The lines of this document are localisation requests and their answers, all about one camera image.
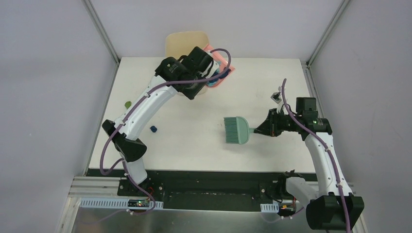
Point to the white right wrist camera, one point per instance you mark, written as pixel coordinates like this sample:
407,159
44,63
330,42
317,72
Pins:
277,98

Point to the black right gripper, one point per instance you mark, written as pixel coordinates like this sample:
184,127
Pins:
270,126

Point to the light blue paper scrap upper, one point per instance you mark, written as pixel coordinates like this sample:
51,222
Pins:
214,83

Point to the green paper scrap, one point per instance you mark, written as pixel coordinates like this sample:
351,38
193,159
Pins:
128,104

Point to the small dark blue scrap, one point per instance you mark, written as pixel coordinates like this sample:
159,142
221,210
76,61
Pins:
153,129

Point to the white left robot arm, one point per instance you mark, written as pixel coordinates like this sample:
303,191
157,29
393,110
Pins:
185,75

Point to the left controller circuit board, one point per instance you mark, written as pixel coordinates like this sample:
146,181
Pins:
138,203

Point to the dark blue paper scrap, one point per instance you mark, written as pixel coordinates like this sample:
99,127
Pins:
224,75

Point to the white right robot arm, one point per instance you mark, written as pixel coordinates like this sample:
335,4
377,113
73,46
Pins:
334,205

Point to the controller circuit board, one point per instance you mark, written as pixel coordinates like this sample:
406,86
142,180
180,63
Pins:
287,211
138,203

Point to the mint green hand brush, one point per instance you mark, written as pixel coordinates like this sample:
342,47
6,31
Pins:
237,130

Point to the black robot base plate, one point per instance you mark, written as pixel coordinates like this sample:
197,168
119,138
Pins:
210,190

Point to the aluminium frame rail right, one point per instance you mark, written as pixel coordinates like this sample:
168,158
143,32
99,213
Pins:
328,31

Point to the aluminium frame rail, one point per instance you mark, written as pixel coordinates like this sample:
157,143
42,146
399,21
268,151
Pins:
94,16
328,31

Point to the aluminium frame rail left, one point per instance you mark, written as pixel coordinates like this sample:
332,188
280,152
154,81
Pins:
94,16

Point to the beige plastic waste bin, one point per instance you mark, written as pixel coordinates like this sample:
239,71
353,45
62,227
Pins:
182,43

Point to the right controller circuit board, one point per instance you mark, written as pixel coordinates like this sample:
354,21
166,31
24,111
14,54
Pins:
287,211

